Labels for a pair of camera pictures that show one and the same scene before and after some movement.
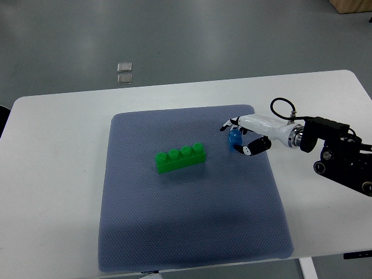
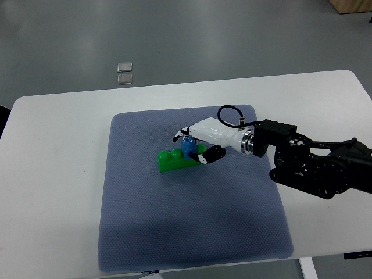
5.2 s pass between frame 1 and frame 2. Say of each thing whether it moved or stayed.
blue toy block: moved
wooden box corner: stayed
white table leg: stayed
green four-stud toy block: stayed
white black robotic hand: moved
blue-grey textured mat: stayed
